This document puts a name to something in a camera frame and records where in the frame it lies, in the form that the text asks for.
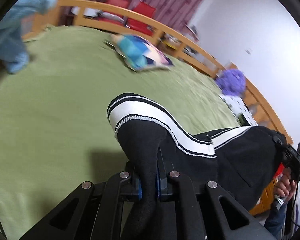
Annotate purple plush monster toy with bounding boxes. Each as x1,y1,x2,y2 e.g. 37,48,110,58
215,69,246,96

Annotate green plush bed blanket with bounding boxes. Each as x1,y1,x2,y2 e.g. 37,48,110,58
0,27,238,239

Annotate white flower-print pillow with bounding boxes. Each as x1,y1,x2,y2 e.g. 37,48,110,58
219,94,258,126

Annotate cluttered desk behind bed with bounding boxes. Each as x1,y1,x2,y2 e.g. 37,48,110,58
157,28,219,67

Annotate person's right hand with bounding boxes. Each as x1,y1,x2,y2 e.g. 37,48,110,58
274,173,296,202

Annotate light blue plush towel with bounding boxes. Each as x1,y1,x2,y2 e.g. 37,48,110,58
0,0,57,74

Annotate colourful geometric pillow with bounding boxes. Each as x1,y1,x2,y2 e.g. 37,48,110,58
105,34,174,72

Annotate left red chair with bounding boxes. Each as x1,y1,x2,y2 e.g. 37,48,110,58
97,0,129,26

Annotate wooden bed frame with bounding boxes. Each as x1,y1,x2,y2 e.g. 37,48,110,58
0,0,294,217

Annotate black pants white stripes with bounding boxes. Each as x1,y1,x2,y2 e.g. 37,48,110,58
107,93,284,239

